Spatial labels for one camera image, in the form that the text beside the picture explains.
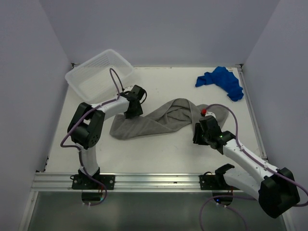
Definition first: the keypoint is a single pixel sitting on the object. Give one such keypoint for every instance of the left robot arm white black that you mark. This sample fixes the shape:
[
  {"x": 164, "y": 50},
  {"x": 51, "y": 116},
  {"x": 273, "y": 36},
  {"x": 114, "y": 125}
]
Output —
[{"x": 85, "y": 128}]

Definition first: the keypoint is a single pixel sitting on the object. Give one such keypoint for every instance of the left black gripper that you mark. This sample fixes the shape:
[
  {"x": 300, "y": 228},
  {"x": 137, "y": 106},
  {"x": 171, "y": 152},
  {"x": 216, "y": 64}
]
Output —
[{"x": 138, "y": 111}]

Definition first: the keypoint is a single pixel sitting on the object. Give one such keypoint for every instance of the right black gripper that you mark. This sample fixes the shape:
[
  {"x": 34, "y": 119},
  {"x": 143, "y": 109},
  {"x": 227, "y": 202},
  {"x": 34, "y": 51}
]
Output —
[{"x": 196, "y": 139}]

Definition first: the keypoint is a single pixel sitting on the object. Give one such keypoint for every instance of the aluminium mounting rail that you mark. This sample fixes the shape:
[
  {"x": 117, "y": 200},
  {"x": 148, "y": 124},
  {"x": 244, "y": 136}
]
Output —
[{"x": 148, "y": 182}]

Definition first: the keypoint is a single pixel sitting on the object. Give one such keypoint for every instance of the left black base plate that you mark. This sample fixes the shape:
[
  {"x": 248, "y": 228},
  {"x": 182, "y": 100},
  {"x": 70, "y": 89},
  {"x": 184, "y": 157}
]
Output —
[{"x": 82, "y": 182}]

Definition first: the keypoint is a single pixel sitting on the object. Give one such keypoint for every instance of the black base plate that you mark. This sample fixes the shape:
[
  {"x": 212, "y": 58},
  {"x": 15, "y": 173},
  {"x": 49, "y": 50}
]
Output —
[
  {"x": 82, "y": 182},
  {"x": 209, "y": 181}
]

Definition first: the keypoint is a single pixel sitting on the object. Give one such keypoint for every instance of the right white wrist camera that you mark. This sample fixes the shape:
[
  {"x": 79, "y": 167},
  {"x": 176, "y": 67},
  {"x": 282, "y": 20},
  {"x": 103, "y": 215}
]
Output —
[{"x": 205, "y": 112}]

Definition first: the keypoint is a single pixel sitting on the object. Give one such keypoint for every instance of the white plastic basket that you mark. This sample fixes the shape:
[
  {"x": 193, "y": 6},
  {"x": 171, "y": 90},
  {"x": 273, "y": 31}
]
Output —
[{"x": 91, "y": 80}]

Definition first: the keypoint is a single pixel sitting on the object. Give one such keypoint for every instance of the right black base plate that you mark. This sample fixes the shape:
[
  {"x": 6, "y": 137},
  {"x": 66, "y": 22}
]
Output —
[{"x": 209, "y": 181}]

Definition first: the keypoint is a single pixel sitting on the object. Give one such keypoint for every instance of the blue towel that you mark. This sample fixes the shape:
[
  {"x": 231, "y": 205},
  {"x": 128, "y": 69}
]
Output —
[{"x": 224, "y": 79}]

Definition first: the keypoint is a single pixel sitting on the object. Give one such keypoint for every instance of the grey towel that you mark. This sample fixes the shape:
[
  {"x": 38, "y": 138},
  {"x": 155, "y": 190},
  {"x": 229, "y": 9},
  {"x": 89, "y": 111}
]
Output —
[{"x": 168, "y": 118}]

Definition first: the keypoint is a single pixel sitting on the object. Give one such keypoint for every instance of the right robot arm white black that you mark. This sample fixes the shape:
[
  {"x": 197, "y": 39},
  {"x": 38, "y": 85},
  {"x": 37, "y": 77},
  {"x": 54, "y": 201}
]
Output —
[{"x": 272, "y": 187}]

